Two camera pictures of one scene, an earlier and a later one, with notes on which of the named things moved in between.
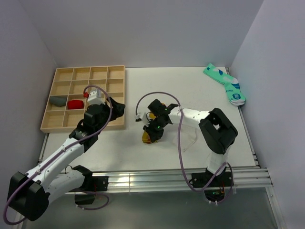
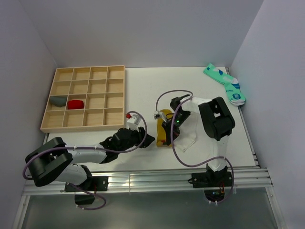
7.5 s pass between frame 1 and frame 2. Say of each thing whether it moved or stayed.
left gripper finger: moved
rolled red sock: stayed
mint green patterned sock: stayed
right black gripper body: moved
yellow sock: moved
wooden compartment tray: stayed
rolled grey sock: stayed
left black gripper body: moved
